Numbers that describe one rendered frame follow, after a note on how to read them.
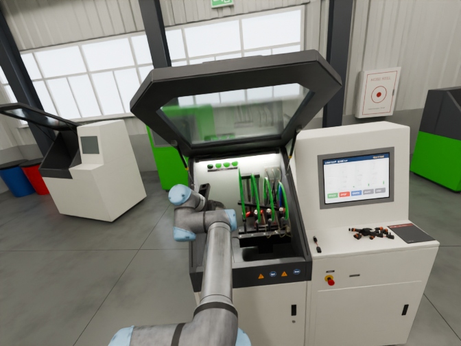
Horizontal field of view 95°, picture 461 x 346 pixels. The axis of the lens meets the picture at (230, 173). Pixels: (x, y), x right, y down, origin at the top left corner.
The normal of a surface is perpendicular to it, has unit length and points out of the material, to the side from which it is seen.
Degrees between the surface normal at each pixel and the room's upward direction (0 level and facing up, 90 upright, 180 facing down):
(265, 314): 90
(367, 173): 76
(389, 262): 90
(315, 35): 90
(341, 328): 90
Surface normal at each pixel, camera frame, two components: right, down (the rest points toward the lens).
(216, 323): 0.26, -0.85
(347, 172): 0.00, 0.15
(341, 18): -0.11, 0.40
